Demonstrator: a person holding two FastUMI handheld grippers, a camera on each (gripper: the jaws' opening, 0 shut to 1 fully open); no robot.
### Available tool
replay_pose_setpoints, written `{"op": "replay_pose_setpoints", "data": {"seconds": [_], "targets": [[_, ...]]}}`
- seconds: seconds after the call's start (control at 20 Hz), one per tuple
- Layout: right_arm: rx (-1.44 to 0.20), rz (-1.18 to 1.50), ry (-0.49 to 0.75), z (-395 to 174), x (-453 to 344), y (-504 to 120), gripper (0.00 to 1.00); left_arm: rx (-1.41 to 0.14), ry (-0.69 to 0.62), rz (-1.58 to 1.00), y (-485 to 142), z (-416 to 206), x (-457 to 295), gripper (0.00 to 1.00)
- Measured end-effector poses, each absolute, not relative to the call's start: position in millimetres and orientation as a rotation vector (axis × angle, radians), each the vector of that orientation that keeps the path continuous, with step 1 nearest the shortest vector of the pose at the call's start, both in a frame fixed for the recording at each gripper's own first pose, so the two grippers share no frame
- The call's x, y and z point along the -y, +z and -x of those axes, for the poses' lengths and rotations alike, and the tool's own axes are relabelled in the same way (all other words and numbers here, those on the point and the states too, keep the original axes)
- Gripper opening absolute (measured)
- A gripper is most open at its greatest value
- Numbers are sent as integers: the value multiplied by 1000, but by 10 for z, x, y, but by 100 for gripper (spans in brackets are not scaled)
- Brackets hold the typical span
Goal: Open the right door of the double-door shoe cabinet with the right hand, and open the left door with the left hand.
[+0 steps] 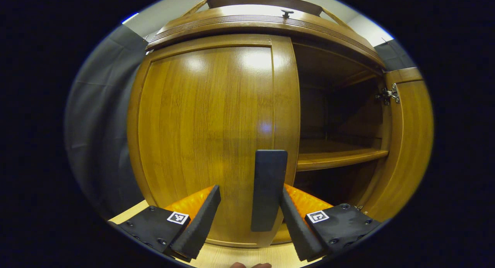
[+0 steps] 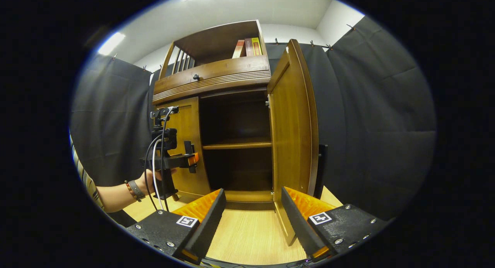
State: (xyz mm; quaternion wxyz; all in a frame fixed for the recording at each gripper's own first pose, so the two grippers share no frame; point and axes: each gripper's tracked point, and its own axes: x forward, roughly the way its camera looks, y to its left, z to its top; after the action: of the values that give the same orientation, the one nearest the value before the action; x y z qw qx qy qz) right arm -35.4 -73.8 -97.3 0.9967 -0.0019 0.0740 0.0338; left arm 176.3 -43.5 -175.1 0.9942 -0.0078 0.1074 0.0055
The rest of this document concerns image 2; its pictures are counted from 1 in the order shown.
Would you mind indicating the black backdrop cloth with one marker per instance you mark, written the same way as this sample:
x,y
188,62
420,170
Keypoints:
x,y
367,125

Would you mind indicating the red book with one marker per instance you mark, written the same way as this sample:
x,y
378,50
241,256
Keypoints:
x,y
239,49

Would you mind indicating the wooden double-door shoe cabinet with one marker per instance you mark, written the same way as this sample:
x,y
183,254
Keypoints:
x,y
236,144

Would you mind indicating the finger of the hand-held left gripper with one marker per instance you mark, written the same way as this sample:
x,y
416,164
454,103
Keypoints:
x,y
192,159

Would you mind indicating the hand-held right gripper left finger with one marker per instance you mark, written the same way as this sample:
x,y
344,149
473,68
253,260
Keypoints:
x,y
209,225

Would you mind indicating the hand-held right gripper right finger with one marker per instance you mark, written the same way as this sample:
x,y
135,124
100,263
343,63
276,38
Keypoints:
x,y
299,225

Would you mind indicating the ceiling light strip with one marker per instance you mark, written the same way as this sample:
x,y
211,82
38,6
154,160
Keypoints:
x,y
110,43

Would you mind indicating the brown book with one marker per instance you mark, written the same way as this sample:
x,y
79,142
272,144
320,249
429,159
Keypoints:
x,y
249,47

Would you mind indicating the wooden cabinet drawer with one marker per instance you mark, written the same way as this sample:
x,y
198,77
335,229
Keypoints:
x,y
232,69

